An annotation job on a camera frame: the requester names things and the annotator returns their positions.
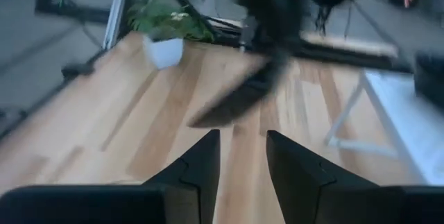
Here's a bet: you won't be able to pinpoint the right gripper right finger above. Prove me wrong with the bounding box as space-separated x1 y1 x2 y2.
266 130 444 224

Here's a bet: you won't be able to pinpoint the green plant in white pot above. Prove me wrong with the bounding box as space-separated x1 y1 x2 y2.
126 0 216 71

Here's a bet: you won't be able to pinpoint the black wavy square plate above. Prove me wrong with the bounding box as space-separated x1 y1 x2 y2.
414 53 444 109

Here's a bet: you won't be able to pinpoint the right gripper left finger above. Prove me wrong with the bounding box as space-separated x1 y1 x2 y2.
0 129 221 224

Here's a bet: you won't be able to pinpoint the silver aluminium bracket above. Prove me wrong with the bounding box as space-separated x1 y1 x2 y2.
103 0 126 50

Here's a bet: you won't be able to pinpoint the white perforated metal shelf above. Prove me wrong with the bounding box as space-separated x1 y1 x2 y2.
324 69 444 185

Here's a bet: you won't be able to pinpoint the black leaf-shaped mini plate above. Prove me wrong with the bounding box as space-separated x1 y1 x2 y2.
187 52 291 130

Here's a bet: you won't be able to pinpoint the black coiled cables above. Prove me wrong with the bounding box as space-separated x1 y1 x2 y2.
311 0 350 40

